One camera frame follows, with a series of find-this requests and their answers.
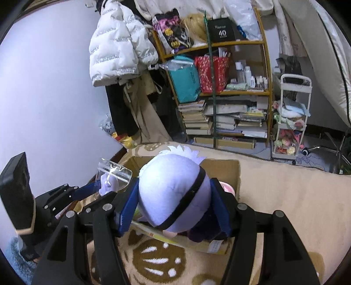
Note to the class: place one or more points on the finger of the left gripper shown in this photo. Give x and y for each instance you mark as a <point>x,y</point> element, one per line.
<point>86,191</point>

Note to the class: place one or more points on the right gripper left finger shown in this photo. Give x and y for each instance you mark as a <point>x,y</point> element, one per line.
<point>65,258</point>

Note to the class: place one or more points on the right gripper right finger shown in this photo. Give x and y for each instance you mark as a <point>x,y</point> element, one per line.
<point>285,260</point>

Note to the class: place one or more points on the small purple toy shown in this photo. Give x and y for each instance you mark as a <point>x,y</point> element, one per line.
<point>111,177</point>

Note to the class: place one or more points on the purple haired plush doll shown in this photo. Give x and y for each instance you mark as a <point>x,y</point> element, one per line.
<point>175,191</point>

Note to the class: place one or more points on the snack bags on floor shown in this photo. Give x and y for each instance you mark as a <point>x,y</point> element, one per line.
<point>107,126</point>

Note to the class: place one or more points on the beige patterned carpet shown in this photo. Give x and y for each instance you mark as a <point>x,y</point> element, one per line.
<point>317,203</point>

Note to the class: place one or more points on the beige coat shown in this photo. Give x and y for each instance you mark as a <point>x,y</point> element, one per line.
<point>150,129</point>

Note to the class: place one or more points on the pink swirl roll cushion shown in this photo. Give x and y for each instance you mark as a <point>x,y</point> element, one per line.
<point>228,188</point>

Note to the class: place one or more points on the cardboard box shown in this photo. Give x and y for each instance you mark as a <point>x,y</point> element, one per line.
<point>192,205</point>

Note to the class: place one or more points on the stack of books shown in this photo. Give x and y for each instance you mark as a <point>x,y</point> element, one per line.
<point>194,119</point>

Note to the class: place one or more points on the white puffer jacket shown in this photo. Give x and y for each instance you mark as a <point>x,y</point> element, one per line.
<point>120,48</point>

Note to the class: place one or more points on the teal bag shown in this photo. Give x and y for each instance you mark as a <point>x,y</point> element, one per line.
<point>185,79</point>

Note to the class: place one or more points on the wooden bookshelf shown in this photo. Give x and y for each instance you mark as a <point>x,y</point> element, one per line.
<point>243,108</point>

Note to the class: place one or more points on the white rolling cart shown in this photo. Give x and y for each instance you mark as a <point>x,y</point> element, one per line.
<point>290,116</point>

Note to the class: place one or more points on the red gift bag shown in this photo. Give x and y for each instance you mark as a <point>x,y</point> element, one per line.
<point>205,70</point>

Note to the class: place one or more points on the blonde wig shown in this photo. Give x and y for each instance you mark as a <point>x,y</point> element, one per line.
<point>195,25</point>

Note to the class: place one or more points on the green pole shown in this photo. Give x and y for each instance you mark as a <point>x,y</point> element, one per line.
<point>214,105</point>

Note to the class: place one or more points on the black box number 40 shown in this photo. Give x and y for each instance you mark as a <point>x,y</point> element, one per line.
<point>221,30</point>

